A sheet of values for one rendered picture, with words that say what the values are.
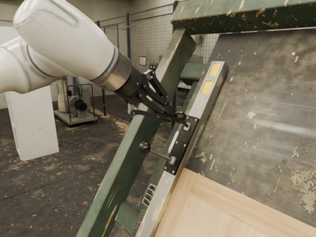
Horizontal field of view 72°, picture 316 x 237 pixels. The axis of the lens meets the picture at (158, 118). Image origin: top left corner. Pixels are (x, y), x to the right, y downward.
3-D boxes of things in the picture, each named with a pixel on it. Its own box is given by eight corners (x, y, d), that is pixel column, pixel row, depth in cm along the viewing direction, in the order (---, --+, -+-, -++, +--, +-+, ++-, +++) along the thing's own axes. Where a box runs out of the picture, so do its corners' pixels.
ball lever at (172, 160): (171, 166, 72) (135, 150, 68) (176, 155, 73) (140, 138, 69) (175, 169, 68) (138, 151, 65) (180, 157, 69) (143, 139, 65)
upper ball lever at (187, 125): (181, 130, 73) (169, 119, 61) (185, 121, 74) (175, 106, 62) (191, 135, 72) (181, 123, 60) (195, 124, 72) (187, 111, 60)
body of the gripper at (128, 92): (117, 59, 53) (142, 79, 59) (101, 90, 51) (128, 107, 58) (138, 60, 47) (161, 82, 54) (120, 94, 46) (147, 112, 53)
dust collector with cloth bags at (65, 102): (53, 116, 608) (41, 31, 544) (78, 112, 650) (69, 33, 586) (69, 129, 506) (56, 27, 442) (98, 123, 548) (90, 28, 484)
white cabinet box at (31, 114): (16, 149, 401) (-9, 29, 341) (50, 141, 436) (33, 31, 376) (21, 161, 355) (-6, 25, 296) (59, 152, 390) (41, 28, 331)
